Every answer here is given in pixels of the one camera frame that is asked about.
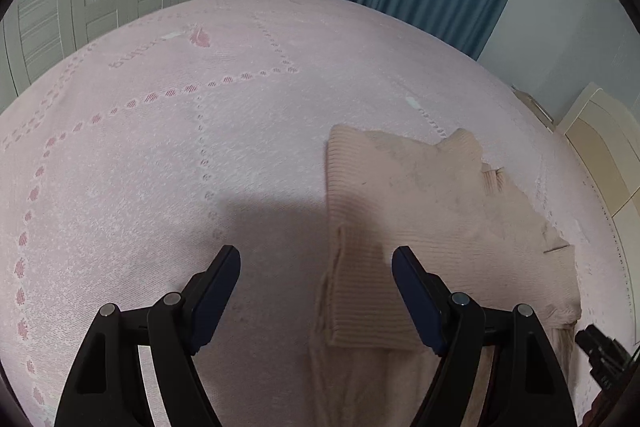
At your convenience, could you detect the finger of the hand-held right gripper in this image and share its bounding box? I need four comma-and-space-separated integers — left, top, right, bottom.
574, 324, 633, 391

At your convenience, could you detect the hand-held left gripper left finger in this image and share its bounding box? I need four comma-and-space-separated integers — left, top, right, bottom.
54, 245, 242, 427

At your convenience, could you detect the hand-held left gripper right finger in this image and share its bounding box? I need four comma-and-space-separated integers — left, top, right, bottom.
391, 245, 578, 427

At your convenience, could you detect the beige knit sweater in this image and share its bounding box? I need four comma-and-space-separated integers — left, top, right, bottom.
307, 124, 583, 427

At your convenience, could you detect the pink patterned bedspread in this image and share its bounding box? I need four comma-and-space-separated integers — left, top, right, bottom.
0, 0, 633, 427

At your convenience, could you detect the beige padded headboard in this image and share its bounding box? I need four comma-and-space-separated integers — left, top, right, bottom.
557, 82, 640, 348

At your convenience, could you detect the cardboard box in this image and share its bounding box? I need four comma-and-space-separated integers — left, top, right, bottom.
511, 88, 555, 134

